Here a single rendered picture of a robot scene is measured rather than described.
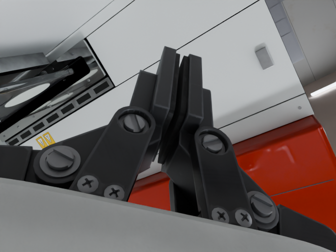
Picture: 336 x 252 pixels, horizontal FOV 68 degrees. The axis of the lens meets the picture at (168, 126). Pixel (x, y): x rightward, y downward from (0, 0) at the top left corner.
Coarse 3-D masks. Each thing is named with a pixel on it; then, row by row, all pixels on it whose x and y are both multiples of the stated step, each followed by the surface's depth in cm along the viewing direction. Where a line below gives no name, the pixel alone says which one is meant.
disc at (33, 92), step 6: (42, 84) 52; (48, 84) 56; (30, 90) 51; (36, 90) 54; (42, 90) 58; (18, 96) 50; (24, 96) 53; (30, 96) 57; (12, 102) 52; (18, 102) 56
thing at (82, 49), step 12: (72, 48) 58; (84, 48) 57; (60, 60) 60; (72, 60) 59; (96, 60) 58; (48, 72) 62; (96, 72) 58; (72, 84) 62; (84, 84) 61; (60, 96) 64; (72, 96) 63; (48, 108) 66; (24, 120) 71; (36, 120) 71; (0, 132) 76; (12, 132) 74
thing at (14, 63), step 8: (16, 56) 52; (24, 56) 54; (32, 56) 56; (40, 56) 58; (0, 64) 48; (8, 64) 50; (16, 64) 51; (24, 64) 53; (32, 64) 55; (40, 64) 57; (0, 72) 48; (8, 72) 50; (16, 72) 53
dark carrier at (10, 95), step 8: (56, 80) 56; (24, 88) 47; (48, 88) 60; (0, 96) 44; (8, 96) 47; (0, 104) 49; (16, 104) 58; (24, 104) 62; (0, 112) 56; (8, 112) 62; (0, 120) 66
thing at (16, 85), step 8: (56, 72) 52; (64, 72) 54; (72, 72) 57; (24, 80) 45; (32, 80) 46; (40, 80) 48; (48, 80) 50; (0, 88) 40; (8, 88) 41; (16, 88) 43
